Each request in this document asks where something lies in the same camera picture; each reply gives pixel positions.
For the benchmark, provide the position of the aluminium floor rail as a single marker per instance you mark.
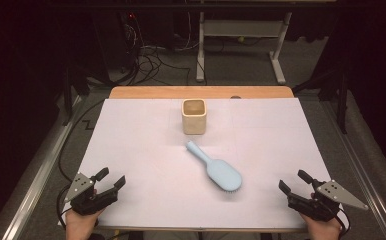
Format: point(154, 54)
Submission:
point(361, 166)
point(34, 176)

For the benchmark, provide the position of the person's left hand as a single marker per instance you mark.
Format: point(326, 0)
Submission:
point(81, 226)

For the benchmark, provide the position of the light blue hairbrush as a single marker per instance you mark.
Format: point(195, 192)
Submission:
point(221, 171)

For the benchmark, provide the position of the white metal desk frame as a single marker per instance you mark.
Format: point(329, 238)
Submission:
point(241, 28)

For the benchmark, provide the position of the black metal stand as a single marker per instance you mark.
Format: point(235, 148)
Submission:
point(341, 100)
point(68, 96)

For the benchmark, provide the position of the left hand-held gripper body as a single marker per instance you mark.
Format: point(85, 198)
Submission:
point(87, 200)

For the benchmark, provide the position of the person's right hand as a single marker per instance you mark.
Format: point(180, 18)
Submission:
point(324, 230)

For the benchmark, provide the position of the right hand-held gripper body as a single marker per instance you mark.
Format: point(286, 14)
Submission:
point(317, 208)

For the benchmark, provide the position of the small yellow ball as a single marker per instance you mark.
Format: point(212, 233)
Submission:
point(241, 39)

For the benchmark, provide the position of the white table cover sheet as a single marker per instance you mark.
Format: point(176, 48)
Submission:
point(141, 150)

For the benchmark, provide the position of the cream square cup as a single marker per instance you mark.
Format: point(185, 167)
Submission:
point(194, 123)

